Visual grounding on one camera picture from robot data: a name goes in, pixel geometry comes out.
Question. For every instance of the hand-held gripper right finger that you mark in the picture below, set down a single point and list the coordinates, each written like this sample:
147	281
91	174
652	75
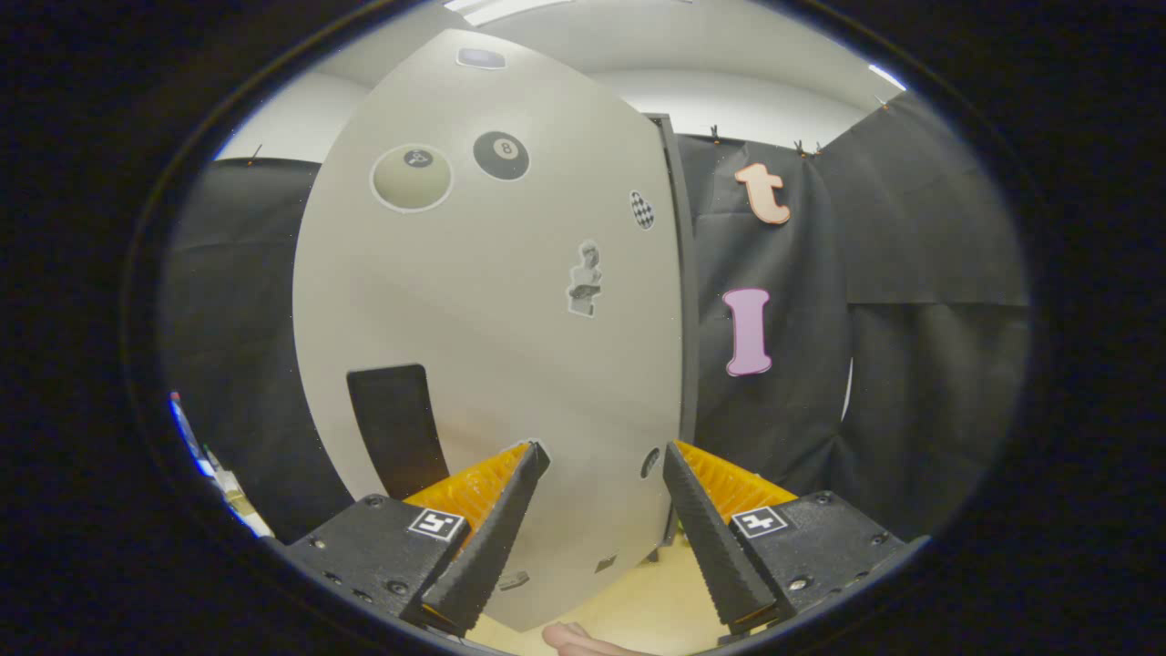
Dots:
715	538

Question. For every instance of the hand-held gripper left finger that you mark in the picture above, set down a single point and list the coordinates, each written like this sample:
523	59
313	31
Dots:
492	547

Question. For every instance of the grey shoe cabinet door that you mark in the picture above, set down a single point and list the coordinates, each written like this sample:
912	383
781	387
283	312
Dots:
510	364

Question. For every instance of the black backdrop cloth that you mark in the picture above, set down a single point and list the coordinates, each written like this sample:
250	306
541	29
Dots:
911	383

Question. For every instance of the small ceiling light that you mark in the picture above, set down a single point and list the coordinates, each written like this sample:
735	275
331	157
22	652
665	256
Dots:
888	77

